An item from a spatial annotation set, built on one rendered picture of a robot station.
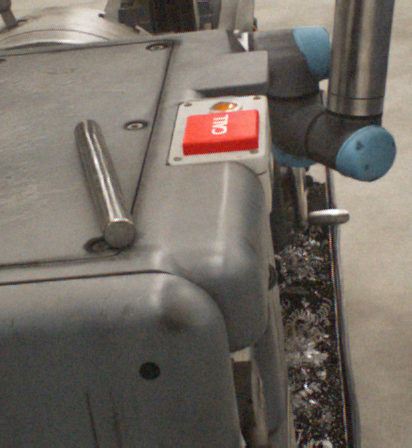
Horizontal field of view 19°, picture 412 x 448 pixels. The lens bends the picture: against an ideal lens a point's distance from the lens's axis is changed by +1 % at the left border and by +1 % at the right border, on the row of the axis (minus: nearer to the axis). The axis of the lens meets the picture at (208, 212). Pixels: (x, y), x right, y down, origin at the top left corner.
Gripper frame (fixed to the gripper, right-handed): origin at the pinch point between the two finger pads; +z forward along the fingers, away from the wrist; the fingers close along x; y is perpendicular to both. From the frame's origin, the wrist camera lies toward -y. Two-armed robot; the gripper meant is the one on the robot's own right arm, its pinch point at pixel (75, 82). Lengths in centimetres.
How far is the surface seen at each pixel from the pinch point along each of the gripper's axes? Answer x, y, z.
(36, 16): 16.1, -22.4, -1.6
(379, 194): -107, 181, -48
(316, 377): -49, -4, -29
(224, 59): 18, -50, -25
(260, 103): 18, -63, -29
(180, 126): 18, -66, -22
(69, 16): 16.0, -23.4, -5.7
